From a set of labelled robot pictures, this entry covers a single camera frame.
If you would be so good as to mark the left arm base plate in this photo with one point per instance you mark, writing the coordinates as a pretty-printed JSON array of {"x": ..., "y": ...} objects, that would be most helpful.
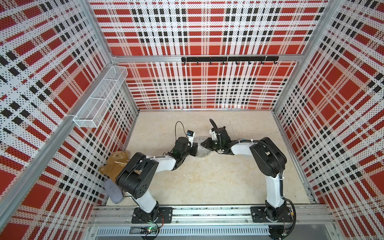
[{"x": 163, "y": 214}]

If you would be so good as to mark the clear bubble wrap sheet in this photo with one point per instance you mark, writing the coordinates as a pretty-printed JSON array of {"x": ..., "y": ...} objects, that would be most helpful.
[{"x": 201, "y": 151}]

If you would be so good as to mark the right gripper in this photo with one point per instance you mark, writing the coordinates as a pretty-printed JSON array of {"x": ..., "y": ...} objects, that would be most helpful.
[{"x": 207, "y": 144}]

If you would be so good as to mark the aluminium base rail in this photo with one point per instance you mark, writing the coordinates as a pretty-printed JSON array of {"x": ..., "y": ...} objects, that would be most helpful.
[{"x": 217, "y": 222}]

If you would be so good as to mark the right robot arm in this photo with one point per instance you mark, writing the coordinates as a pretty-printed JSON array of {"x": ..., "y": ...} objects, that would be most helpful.
[{"x": 269, "y": 159}]

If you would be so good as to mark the brown teddy bear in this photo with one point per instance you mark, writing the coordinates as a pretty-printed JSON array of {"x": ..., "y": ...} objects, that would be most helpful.
[{"x": 115, "y": 164}]

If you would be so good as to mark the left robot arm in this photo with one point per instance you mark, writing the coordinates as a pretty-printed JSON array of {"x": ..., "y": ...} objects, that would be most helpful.
[{"x": 137, "y": 175}]

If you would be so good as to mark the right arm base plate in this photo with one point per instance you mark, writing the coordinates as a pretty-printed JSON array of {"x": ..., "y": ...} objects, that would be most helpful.
[{"x": 258, "y": 213}]

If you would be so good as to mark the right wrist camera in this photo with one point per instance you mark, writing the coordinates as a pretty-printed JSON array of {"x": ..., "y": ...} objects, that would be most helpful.
[{"x": 213, "y": 134}]

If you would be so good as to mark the grey cloth pouch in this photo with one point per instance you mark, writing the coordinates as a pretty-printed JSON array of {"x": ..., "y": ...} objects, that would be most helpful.
[{"x": 113, "y": 191}]

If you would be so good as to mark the black wall hook rail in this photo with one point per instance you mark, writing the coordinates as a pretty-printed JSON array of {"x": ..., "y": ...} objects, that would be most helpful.
[{"x": 260, "y": 59}]

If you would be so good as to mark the white wire mesh basket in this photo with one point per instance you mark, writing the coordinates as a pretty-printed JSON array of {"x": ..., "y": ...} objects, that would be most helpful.
[{"x": 93, "y": 111}]

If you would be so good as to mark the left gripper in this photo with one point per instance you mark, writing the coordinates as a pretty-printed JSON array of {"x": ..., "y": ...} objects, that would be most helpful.
[{"x": 193, "y": 153}]

